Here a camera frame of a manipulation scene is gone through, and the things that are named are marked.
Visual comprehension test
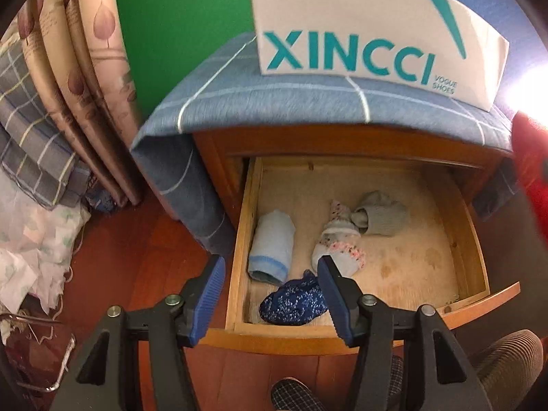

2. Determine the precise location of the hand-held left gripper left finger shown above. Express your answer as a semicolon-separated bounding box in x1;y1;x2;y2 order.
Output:
49;254;226;411

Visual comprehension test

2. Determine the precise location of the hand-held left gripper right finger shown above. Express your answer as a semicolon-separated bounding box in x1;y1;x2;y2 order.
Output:
317;254;493;411

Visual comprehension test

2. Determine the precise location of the pink floral sock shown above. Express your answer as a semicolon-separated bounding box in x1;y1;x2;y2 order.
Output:
310;199;366;279

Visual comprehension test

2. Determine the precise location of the wooden drawer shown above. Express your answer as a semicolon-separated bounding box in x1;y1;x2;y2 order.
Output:
201;156;521;356

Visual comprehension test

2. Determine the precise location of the white cardboard shoe box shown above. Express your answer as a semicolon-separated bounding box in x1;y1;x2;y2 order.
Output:
248;0;510;112

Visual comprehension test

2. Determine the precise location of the dark blue speckled sock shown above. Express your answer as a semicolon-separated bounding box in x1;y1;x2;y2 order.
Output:
259;270;330;326

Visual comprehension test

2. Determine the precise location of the light blue rolled sock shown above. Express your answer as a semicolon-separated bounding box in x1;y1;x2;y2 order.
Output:
247;210;296;285

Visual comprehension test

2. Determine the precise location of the plaid slipper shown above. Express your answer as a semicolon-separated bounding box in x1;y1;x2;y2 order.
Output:
271;355;405;411

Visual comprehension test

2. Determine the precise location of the grey sock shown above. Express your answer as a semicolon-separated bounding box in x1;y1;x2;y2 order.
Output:
351;190;409;237

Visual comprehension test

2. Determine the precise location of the wooden cabinet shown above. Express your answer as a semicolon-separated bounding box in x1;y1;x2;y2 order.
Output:
192;126;506;240

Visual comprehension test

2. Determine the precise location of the white leaf print cloth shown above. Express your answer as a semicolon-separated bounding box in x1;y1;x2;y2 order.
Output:
0;180;92;313

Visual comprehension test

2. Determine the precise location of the blue checked cloth cover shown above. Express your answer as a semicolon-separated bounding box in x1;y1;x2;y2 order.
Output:
129;32;521;258

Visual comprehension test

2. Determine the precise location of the red cloth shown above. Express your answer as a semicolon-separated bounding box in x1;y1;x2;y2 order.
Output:
511;111;548;240

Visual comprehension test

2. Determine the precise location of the grey plaid cloth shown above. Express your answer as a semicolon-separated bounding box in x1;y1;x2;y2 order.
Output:
0;40;90;210

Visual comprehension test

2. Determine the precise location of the beige leaf print curtain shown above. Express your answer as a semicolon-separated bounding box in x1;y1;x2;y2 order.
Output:
17;0;144;206

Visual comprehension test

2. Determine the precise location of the green foam mat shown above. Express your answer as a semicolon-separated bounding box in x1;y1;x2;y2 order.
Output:
113;0;258;118

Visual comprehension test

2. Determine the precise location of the blue foam mat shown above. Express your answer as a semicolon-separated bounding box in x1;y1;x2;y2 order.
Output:
385;0;540;78

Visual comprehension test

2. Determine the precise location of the metal wire rack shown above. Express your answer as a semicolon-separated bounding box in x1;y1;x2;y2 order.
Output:
0;312;78;395

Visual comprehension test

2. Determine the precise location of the person's corduroy trouser leg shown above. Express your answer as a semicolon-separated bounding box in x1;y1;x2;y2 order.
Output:
469;329;544;411

